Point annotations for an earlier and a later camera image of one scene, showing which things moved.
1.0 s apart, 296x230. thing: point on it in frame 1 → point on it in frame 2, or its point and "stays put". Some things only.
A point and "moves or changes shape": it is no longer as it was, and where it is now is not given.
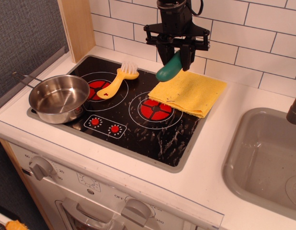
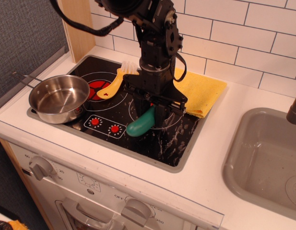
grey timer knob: (40, 167) stays put
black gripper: (176, 26) → (154, 86)
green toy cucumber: (173, 67) moves or changes shape
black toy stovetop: (127, 119) stays put
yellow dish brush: (128, 71) stays put
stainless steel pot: (58, 99) stays put
